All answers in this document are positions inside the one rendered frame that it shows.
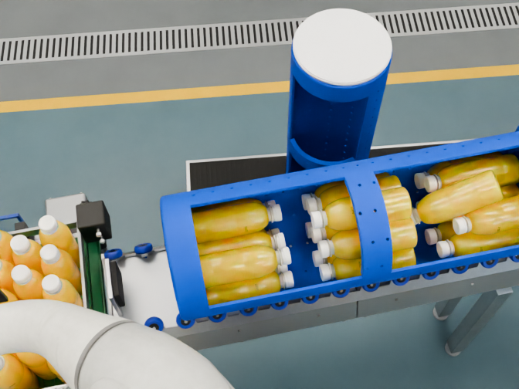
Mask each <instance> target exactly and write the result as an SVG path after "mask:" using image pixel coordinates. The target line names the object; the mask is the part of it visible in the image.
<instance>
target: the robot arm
mask: <svg viewBox="0 0 519 389"><path fill-rule="evenodd" d="M21 352H28V353H37V354H39V355H41V356H43V357H45V358H46V359H47V360H48V361H49V362H50V363H51V365H52V366H53V367H54V368H55V369H56V371H57V372H58V373H59V375H60V376H61V377H62V378H63V379H64V381H65V382H66V383H67V384H68V385H69V387H70V388H71V389H235V388H234V387H233V386H232V385H231V384H230V383H229V382H228V381H227V379H226V378H225V377H224V376H223V375H222V374H221V373H220V372H219V371H218V370H217V369H216V367H215V366H214V365H213V364H212V363H211V362H210V361H209V360H207V359H206V358H205V357H203V356H202V355H201V354H200V353H198V352H197V351H195V350H194V349H192V348H191V347H189V346H188V345H186V344H185V343H182V342H181V341H180V340H177V339H176V338H174V337H172V336H171V335H169V334H167V333H164V332H161V331H159V330H155V329H152V328H150V327H148V326H145V325H142V324H139V323H137V322H135V321H133V320H128V319H124V318H120V317H117V316H111V315H107V314H105V313H100V312H97V311H94V310H89V309H87V308H84V307H82V306H78V305H74V304H72V303H66V302H62V301H57V300H51V299H27V300H19V301H15V302H10V303H3V304H0V355H3V354H8V353H21Z"/></svg>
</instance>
